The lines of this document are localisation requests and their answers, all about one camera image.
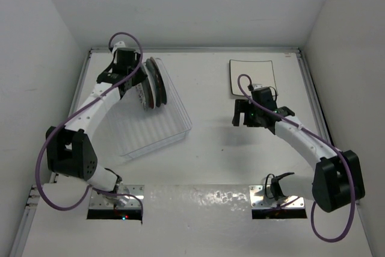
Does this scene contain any white square plate black rim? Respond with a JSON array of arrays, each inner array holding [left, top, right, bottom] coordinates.
[[230, 87, 246, 99]]

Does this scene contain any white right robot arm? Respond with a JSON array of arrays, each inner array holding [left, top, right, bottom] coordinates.
[[232, 85, 351, 212]]

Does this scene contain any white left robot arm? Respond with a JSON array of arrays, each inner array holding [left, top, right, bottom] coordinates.
[[46, 48, 147, 192]]

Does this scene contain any clear plastic dish rack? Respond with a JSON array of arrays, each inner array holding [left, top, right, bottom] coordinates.
[[107, 72, 192, 161]]

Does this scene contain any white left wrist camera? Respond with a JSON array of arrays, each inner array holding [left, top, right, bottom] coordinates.
[[110, 41, 126, 55]]

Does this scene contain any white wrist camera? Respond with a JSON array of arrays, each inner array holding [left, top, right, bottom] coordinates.
[[248, 84, 263, 91], [110, 41, 126, 55]]

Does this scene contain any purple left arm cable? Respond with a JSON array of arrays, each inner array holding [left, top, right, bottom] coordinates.
[[35, 32, 144, 211]]

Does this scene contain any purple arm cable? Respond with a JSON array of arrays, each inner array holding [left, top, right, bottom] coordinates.
[[35, 32, 144, 211], [237, 73, 356, 243]]

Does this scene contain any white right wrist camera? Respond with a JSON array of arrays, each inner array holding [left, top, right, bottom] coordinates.
[[248, 84, 263, 91]]

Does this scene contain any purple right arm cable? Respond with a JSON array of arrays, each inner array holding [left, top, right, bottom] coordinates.
[[237, 73, 356, 243]]

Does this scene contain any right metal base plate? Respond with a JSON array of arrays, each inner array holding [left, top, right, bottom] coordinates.
[[249, 184, 305, 210]]

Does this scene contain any metal base plate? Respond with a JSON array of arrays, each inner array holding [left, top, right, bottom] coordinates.
[[249, 184, 305, 210], [88, 184, 144, 210]]

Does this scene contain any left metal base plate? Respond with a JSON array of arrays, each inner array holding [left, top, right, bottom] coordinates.
[[88, 184, 144, 210]]

